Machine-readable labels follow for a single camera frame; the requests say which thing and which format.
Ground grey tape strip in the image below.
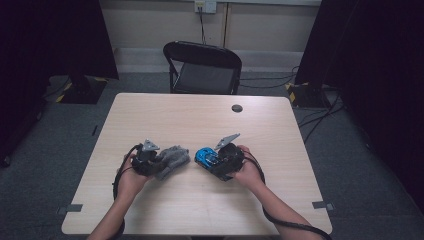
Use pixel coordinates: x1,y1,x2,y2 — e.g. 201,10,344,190
56,203,84,216
311,200,336,211

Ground person's right hand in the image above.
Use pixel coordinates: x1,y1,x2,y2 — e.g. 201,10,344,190
231,144,267,192

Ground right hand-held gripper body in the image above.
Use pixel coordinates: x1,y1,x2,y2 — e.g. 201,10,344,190
212,133,246,183

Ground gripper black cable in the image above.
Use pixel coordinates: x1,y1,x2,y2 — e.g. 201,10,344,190
244,151,333,240
111,143,143,240

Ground grey cloth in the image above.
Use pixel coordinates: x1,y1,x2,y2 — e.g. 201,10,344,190
152,144,191,182

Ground black folding chair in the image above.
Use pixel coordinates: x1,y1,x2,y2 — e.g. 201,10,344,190
162,40,243,96

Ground black stand base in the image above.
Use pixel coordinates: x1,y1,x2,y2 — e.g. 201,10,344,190
285,81,332,110
55,75,110,105

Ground person's left hand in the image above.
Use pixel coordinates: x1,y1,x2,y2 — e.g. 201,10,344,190
115,152,152,202

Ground black floor cables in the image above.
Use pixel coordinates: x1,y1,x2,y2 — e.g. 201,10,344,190
297,90,346,145
239,65,300,90

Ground black curtain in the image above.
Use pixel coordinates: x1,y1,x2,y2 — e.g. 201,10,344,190
294,0,424,214
0,0,120,161

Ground black socket cable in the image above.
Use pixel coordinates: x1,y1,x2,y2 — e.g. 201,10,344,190
198,6,208,46

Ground blue toy car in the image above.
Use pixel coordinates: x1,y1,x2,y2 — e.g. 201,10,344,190
194,146,222,170

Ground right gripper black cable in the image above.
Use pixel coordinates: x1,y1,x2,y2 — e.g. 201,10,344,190
244,151,333,240

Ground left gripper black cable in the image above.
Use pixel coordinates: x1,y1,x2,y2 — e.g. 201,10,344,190
111,143,143,240

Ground white wall socket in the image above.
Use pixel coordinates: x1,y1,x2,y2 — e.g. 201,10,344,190
194,0,218,15

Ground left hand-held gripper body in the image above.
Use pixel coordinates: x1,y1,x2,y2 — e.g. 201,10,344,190
131,139,162,177

